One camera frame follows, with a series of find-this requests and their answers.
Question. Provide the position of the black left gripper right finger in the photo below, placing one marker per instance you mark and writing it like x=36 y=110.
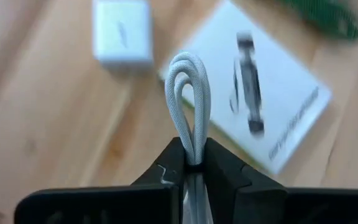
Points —
x=259 y=205

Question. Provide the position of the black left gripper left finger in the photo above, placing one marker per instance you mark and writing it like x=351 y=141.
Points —
x=110 y=205

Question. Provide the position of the white card reader box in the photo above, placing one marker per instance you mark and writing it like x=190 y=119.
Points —
x=284 y=87

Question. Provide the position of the white charger adapter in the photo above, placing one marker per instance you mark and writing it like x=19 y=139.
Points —
x=120 y=46

